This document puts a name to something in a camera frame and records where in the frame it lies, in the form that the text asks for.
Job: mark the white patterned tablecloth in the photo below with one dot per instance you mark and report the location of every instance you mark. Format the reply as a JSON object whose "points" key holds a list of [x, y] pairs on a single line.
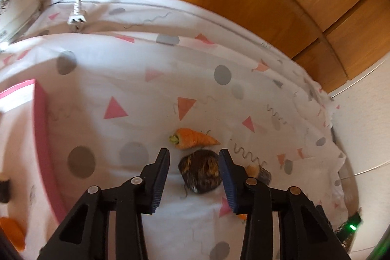
{"points": [[137, 89]]}

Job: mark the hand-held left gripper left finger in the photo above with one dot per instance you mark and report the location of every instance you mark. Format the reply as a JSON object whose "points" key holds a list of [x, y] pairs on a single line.
{"points": [[161, 183]]}

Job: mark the round black radish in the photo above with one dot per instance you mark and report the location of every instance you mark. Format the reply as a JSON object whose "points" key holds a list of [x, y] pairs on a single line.
{"points": [[199, 171]]}

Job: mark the pink tray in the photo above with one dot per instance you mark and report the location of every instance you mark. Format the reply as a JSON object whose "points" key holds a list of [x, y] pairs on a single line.
{"points": [[18, 141]]}

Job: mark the carrot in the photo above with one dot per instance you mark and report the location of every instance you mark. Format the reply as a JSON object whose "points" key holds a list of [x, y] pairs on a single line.
{"points": [[192, 139]]}

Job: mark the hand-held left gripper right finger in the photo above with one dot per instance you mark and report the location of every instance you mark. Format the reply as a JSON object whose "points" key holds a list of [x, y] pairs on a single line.
{"points": [[228, 183]]}

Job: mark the orange with green stem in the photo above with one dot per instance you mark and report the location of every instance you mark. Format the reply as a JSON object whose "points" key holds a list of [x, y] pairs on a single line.
{"points": [[10, 232]]}

